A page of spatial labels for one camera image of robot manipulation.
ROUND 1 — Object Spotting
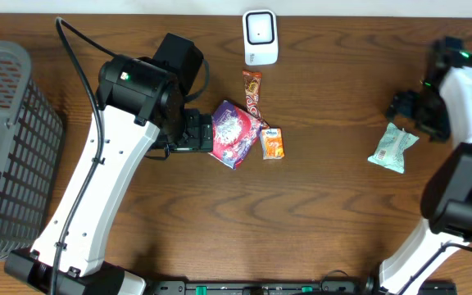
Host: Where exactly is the small orange juice carton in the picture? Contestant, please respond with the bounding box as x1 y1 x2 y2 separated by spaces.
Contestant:
260 128 284 160

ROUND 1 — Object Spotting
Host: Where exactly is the white barcode scanner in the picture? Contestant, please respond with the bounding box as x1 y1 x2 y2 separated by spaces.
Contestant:
242 9 279 66

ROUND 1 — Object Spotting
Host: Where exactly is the red purple snack bag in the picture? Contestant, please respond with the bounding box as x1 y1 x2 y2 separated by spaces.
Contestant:
211 100 262 170

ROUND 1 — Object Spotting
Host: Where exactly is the grey plastic mesh basket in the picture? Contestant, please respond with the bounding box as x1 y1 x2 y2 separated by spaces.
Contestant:
0 41 65 261

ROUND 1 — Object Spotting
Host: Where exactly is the mint green snack packet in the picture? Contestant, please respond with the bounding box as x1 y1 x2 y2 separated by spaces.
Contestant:
367 123 419 174

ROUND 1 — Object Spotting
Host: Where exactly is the red chocolate bar wrapper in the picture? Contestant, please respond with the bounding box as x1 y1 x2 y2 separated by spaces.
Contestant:
243 70 269 128

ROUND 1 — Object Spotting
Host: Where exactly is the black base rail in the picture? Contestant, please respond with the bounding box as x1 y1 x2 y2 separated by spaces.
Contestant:
149 279 458 295

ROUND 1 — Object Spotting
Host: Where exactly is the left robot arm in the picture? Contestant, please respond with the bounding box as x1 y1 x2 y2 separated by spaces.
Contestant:
4 34 213 294

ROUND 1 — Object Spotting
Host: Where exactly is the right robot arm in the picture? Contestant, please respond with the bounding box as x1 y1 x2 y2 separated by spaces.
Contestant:
362 37 472 294

